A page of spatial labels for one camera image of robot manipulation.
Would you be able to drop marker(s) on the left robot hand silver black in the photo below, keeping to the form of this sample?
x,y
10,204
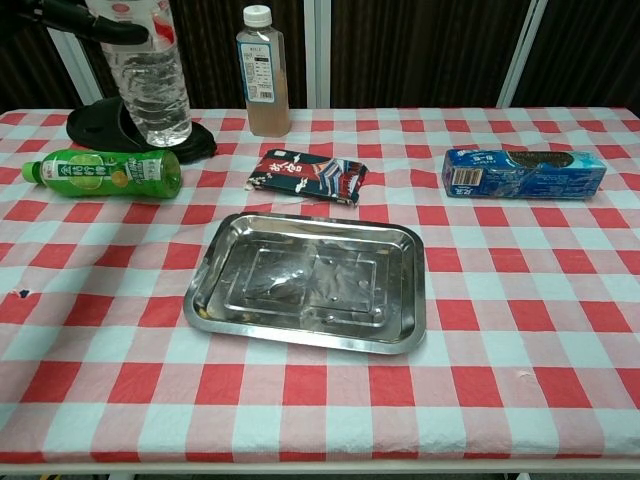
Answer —
x,y
115,31

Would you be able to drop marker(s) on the transparent water bottle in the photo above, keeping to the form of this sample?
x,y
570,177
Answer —
x,y
155,100

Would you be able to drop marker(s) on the green tea bottle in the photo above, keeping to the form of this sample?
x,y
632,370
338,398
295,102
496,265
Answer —
x,y
105,172

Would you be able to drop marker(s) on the pink juice bottle white cap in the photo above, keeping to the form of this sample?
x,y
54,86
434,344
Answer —
x,y
264,95

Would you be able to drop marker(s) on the steel rectangular tray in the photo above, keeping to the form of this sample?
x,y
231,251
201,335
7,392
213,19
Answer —
x,y
305,280

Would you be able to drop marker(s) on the black slipper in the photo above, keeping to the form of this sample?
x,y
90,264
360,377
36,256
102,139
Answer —
x,y
100,130

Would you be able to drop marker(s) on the dark red navy snack packet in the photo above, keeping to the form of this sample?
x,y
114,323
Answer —
x,y
310,177

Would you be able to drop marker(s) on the blue cookie box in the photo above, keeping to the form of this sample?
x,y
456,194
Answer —
x,y
525,175

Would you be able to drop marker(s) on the red white checkered tablecloth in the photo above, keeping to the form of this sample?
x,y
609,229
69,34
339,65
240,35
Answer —
x,y
500,325

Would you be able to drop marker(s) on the white partition post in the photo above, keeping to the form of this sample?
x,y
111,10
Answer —
x,y
75,75
522,50
317,50

